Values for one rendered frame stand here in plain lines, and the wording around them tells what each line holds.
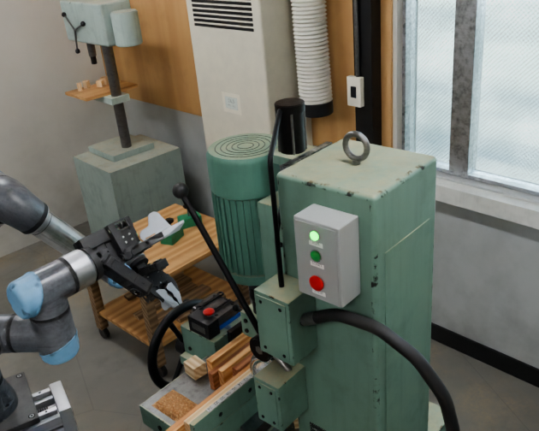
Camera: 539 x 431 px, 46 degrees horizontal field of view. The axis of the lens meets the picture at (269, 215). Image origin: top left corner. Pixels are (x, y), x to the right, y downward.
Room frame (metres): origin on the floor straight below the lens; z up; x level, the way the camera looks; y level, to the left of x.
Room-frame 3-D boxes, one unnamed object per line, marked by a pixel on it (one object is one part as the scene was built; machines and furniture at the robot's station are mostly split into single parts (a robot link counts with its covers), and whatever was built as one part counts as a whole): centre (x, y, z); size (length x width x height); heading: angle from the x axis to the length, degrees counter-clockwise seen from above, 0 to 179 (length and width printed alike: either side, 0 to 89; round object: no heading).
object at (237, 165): (1.31, 0.04, 1.35); 0.18 x 0.18 x 0.31
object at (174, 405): (1.19, 0.27, 0.91); 0.10 x 0.07 x 0.02; 46
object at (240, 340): (1.34, 0.11, 0.94); 0.22 x 0.02 x 0.07; 136
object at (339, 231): (0.98, -0.10, 1.40); 0.10 x 0.06 x 0.16; 46
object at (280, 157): (1.21, -0.06, 1.53); 0.08 x 0.08 x 0.17; 46
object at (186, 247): (2.77, 0.55, 0.32); 0.66 x 0.57 x 0.64; 134
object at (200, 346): (1.44, 0.18, 0.91); 0.15 x 0.14 x 0.09; 136
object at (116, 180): (3.60, 0.80, 0.79); 0.62 x 0.48 x 1.58; 40
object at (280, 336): (1.05, -0.01, 1.22); 0.09 x 0.08 x 0.15; 46
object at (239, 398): (1.28, 0.01, 0.93); 0.60 x 0.02 x 0.06; 136
